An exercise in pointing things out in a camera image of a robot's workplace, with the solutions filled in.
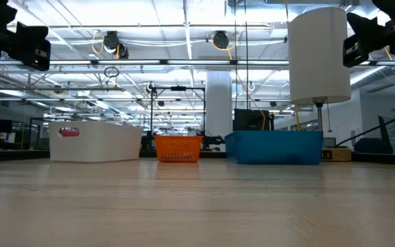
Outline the dark blue beanbag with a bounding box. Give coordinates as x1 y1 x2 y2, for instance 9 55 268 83
353 137 394 154

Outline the black ceiling cable reel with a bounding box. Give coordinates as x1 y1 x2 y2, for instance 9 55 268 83
103 30 130 60
212 30 235 59

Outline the yellow hanging cable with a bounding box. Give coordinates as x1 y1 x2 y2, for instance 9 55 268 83
294 104 302 132

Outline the thin black hanging cable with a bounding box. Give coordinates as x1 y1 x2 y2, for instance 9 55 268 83
245 0 250 110
234 0 239 110

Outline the white plastic bin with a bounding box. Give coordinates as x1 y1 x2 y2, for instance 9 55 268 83
49 120 143 163

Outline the black metal frame rig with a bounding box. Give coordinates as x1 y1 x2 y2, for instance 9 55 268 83
150 85 206 135

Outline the white building column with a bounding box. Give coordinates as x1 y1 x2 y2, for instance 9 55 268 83
206 70 233 138

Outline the orange plastic basket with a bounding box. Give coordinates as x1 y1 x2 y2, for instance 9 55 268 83
154 134 204 163

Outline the white shade table lamp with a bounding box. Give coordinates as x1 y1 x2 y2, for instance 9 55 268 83
287 6 352 163

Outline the black hanging cable ring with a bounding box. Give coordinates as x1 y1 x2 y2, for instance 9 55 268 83
103 66 121 78

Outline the black aluminium table frame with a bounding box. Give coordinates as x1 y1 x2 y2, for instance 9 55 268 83
0 148 395 163

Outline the black lamp cable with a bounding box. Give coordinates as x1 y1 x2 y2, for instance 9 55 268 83
334 112 395 149

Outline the blue plastic bin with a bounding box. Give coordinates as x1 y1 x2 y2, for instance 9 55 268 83
224 130 324 166

